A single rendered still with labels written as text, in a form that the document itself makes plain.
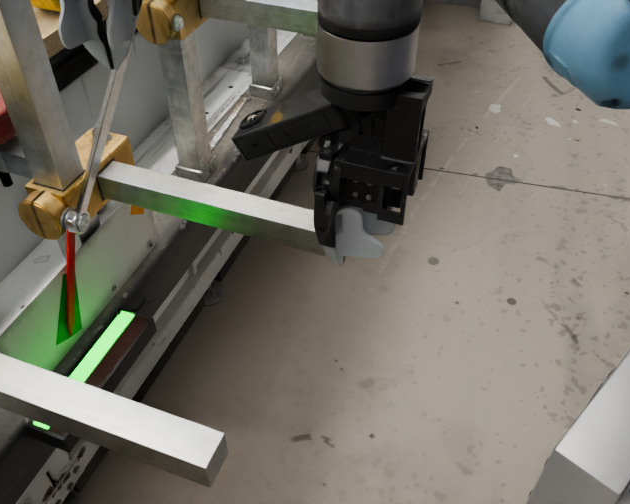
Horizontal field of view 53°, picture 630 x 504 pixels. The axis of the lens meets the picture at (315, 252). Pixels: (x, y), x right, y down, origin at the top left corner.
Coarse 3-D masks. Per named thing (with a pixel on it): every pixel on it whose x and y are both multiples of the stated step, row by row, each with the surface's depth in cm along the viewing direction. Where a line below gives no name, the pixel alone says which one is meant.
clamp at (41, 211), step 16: (80, 144) 70; (112, 144) 70; (128, 144) 71; (80, 160) 67; (112, 160) 69; (128, 160) 72; (80, 176) 65; (96, 176) 67; (32, 192) 64; (48, 192) 64; (64, 192) 64; (96, 192) 68; (32, 208) 63; (48, 208) 63; (64, 208) 64; (96, 208) 68; (32, 224) 65; (48, 224) 64
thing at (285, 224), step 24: (0, 144) 71; (0, 168) 72; (24, 168) 71; (120, 168) 68; (120, 192) 68; (144, 192) 66; (168, 192) 65; (192, 192) 65; (216, 192) 65; (240, 192) 65; (192, 216) 66; (216, 216) 64; (240, 216) 63; (264, 216) 62; (288, 216) 62; (312, 216) 62; (288, 240) 63; (312, 240) 62
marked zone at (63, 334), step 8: (64, 280) 66; (64, 288) 67; (64, 296) 67; (64, 304) 67; (64, 312) 68; (64, 320) 68; (80, 320) 71; (64, 328) 68; (80, 328) 71; (64, 336) 69; (56, 344) 68
